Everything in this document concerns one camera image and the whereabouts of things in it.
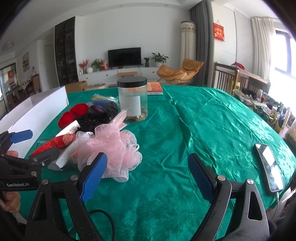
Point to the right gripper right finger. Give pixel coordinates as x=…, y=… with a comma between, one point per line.
x=248, y=220

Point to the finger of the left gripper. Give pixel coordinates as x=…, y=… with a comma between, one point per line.
x=21, y=136
x=44, y=158

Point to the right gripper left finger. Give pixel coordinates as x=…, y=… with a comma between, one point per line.
x=46, y=220

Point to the red yarn pompom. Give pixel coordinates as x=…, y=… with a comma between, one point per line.
x=73, y=114

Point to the pink mesh bath pouf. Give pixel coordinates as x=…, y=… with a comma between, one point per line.
x=118, y=144

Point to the white paper packet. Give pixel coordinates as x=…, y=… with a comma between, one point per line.
x=64, y=157

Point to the red snack packet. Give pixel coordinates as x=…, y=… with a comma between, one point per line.
x=59, y=142

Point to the white cardboard box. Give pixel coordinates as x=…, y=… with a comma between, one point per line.
x=35, y=114

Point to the black smartphone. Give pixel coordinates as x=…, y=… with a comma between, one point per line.
x=270, y=167

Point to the brown cardboard box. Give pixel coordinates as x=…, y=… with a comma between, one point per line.
x=76, y=87

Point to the green satin tablecloth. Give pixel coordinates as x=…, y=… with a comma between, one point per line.
x=160, y=200

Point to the red flower arrangement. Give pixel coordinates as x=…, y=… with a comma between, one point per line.
x=83, y=66

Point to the white tv cabinet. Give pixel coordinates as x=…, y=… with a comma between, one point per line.
x=109, y=77

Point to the dark glass display cabinet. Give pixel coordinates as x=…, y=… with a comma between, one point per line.
x=65, y=55

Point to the clear jar black lid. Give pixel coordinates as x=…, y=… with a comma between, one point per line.
x=132, y=93

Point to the small wooden bench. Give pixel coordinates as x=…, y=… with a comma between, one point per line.
x=127, y=74

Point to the orange paperback book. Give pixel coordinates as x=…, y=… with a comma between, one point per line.
x=154, y=88

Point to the black flat television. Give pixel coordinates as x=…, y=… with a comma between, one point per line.
x=118, y=58

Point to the dark wooden chair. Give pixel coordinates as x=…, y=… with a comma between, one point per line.
x=227, y=77

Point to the green potted plant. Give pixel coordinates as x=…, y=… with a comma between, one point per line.
x=159, y=59

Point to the orange lounge chair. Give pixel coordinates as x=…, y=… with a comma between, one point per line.
x=187, y=71

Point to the white standing air conditioner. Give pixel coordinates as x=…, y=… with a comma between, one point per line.
x=188, y=41

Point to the grey curtain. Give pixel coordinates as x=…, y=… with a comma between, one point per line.
x=202, y=15

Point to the bag of black hair ties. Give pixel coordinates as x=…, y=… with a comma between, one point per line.
x=104, y=104

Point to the red wall hanging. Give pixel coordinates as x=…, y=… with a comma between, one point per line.
x=218, y=30

